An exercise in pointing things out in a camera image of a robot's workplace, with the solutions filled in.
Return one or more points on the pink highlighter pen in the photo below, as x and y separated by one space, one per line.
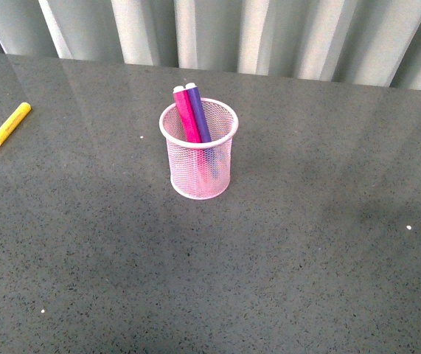
190 128

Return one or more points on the purple highlighter pen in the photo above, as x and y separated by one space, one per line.
200 118

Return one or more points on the pink mesh pen cup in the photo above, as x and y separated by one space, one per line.
184 175

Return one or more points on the yellow highlighter pen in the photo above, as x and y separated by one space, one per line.
12 122

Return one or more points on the grey pleated curtain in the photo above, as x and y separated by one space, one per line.
376 43

